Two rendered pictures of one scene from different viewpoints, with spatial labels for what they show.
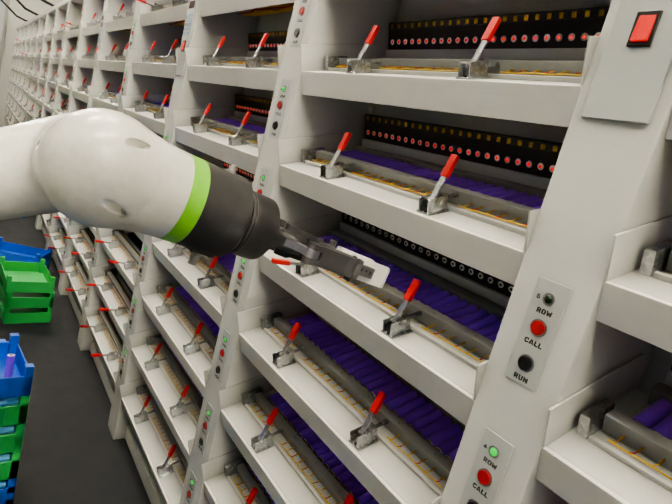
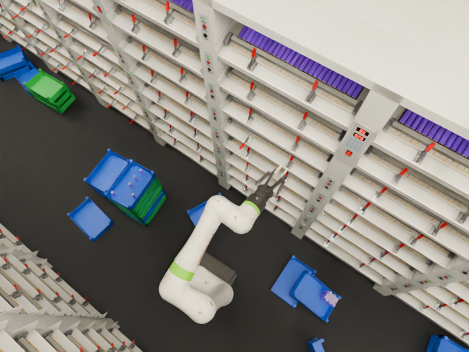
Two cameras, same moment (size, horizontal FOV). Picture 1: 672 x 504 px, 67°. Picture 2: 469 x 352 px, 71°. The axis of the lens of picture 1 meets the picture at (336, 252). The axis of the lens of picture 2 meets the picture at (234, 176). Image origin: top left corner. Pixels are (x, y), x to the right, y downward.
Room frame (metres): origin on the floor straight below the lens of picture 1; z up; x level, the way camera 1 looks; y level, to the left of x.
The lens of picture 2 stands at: (0.07, 0.36, 2.54)
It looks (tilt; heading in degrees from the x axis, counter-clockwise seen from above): 66 degrees down; 346
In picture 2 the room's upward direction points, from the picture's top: 2 degrees counter-clockwise
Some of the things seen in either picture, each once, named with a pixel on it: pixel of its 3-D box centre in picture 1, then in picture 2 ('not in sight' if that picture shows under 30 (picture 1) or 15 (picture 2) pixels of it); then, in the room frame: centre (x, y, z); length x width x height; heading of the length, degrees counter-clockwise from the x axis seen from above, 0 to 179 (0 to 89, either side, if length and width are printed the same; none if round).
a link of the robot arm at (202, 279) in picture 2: not in sight; (200, 279); (0.36, 0.51, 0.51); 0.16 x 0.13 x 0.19; 42
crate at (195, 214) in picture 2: not in sight; (209, 213); (0.89, 0.35, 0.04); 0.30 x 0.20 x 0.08; 105
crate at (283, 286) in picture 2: not in sight; (293, 281); (0.23, -0.10, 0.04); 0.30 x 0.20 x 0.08; 128
